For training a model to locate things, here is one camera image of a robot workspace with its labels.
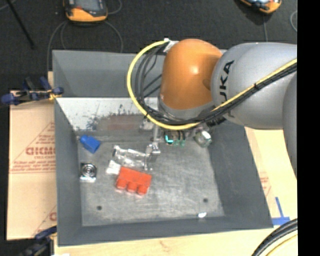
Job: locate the small white plastic piece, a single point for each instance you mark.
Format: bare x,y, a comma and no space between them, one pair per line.
113,168

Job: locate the silver round metal part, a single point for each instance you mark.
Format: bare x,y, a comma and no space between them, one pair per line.
88,171

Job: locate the grey metal bin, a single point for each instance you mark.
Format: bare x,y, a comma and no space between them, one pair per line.
175,200

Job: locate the tiny white scrap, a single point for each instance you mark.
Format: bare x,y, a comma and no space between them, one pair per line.
202,214

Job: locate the brown cardboard board red print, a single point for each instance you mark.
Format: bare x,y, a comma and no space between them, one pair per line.
30,140

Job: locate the blue plastic block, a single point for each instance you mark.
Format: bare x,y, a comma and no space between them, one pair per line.
90,143

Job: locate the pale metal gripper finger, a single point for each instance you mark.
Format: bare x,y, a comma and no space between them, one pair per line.
148,162
156,151

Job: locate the red toy building block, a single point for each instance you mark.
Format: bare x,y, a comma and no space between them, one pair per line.
133,181

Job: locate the clear plastic bottle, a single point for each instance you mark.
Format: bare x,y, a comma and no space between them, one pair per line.
128,156

